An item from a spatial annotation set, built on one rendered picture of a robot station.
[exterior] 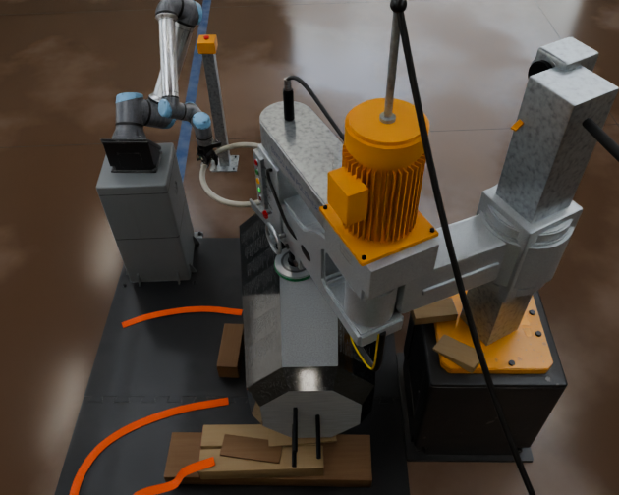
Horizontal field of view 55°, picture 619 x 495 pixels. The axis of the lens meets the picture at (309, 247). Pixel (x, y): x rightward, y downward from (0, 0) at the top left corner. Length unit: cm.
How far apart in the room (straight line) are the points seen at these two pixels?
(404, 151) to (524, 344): 149
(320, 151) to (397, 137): 64
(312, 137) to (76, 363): 222
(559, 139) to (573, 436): 202
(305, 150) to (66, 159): 335
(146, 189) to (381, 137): 211
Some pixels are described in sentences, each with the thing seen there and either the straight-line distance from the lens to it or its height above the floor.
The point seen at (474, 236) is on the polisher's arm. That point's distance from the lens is 226.
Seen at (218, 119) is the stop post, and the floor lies 46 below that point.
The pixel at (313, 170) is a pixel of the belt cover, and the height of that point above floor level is 169.
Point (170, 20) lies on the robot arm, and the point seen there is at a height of 159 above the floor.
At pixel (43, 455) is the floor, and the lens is 364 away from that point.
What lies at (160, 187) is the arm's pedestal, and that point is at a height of 84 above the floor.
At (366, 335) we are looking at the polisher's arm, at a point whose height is 123.
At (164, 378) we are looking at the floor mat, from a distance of 363.
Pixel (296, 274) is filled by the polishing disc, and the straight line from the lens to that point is 288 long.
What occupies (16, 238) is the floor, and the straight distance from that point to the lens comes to 476.
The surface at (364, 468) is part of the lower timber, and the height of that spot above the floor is 11.
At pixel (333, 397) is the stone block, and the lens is 267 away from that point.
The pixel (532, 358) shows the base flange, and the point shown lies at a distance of 284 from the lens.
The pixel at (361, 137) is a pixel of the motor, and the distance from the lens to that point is 161.
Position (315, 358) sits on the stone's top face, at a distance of 263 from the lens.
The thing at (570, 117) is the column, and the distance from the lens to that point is 197.
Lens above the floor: 305
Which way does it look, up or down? 47 degrees down
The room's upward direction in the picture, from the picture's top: 1 degrees counter-clockwise
